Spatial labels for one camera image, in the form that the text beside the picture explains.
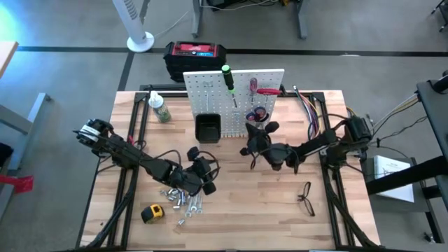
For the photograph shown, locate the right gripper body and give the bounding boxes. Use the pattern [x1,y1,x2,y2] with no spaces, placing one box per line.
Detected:
[257,136,291,172]

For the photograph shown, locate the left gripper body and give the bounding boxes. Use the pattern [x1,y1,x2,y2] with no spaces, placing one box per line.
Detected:
[171,163,204,196]

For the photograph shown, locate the scissors with red-blue handles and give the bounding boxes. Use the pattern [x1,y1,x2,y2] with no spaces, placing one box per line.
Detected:
[244,106,271,123]

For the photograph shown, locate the red-handled screwdriver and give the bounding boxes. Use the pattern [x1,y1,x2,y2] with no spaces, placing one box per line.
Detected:
[248,77,259,106]

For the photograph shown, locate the clear safety glasses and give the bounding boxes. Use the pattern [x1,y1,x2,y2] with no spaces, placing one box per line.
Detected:
[297,181,316,217]

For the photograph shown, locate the green black screwdriver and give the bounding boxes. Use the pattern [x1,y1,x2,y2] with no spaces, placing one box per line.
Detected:
[220,64,239,109]

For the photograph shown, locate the long straight peg hook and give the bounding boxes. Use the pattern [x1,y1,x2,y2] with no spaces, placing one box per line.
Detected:
[202,80,214,106]

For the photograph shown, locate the black plastic bin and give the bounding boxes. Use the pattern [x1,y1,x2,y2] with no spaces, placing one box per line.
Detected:
[194,113,223,144]

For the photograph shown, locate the yellow black tape measure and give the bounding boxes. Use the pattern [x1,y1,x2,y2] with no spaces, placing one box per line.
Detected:
[141,204,165,225]

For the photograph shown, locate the green duster spray can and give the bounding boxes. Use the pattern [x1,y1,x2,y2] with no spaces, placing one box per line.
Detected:
[148,90,172,124]

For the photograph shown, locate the white metal pegboard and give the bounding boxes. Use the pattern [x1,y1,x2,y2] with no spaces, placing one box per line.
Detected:
[182,68,286,140]

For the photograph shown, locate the red black tool case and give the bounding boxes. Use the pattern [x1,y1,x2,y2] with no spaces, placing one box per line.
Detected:
[163,41,228,83]

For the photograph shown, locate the grey desk leg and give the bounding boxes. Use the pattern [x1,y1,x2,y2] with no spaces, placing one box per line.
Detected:
[191,0,205,39]
[295,0,309,41]

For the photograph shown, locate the white paper booklet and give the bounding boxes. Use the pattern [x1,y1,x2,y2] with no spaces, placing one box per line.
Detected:
[372,155,416,204]

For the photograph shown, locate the white tower fan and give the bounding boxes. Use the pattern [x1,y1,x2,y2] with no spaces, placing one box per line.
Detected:
[111,0,155,53]

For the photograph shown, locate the grey metal stand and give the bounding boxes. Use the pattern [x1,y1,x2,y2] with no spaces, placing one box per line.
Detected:
[0,92,55,172]

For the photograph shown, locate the black desk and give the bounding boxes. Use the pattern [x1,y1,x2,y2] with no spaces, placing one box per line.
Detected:
[365,79,448,197]

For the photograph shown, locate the red plastic object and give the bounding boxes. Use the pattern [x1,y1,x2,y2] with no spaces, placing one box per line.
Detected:
[0,174,35,195]

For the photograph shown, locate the black office chair base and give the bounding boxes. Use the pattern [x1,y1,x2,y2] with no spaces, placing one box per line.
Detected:
[427,0,448,34]

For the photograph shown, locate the wooden side table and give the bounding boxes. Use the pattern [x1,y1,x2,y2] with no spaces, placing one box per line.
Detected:
[0,41,20,80]

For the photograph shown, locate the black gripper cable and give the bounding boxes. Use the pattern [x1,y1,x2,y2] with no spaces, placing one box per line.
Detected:
[153,148,221,197]

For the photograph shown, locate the coloured wire bundle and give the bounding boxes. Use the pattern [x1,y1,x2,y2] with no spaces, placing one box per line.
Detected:
[293,85,321,139]

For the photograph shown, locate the black aluminium table frame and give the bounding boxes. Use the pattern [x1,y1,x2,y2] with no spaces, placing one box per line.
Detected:
[75,83,386,251]

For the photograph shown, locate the black cable harness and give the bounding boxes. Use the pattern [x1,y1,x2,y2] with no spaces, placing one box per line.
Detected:
[323,164,386,250]
[82,167,141,250]

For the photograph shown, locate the white fan cord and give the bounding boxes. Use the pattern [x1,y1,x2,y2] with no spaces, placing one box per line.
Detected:
[153,10,192,39]

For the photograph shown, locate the white cable bundle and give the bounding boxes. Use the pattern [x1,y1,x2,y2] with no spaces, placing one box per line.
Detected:
[369,92,421,139]

